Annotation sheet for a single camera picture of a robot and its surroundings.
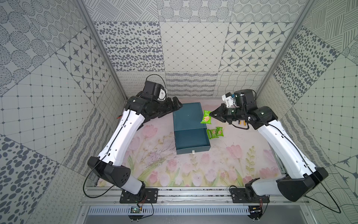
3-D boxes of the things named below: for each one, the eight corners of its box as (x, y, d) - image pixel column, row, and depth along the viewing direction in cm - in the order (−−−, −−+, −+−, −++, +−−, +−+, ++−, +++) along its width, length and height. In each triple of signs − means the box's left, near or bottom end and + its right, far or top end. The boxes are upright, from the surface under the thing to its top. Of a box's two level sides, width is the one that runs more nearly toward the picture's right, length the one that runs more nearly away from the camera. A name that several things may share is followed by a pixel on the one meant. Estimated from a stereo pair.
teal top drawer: (179, 166, 87) (178, 152, 70) (176, 146, 95) (174, 130, 79) (207, 160, 89) (212, 146, 73) (201, 142, 97) (205, 125, 81)
